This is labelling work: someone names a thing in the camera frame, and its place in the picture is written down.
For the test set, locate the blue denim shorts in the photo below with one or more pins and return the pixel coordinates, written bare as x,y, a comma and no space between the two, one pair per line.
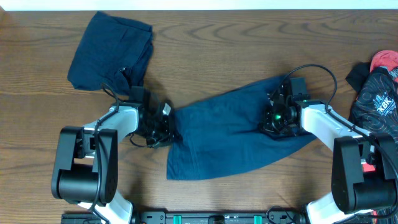
220,135

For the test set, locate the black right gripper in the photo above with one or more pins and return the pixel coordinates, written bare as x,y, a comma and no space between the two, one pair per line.
265,127

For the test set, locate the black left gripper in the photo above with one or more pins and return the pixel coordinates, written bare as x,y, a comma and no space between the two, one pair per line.
166,139

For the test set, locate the folded dark navy garment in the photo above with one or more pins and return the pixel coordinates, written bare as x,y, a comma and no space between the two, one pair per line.
113,50

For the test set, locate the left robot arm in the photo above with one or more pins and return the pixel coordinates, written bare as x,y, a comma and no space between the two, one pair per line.
85,171

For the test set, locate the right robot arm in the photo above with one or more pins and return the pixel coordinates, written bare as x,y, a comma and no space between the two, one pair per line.
364,167

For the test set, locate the black mounting rail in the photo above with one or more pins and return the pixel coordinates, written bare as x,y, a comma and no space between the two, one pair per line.
271,217

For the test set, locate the black patterned jersey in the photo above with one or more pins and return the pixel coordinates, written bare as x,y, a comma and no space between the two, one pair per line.
357,78

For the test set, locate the red garment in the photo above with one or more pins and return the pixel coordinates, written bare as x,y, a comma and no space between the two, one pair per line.
385,60

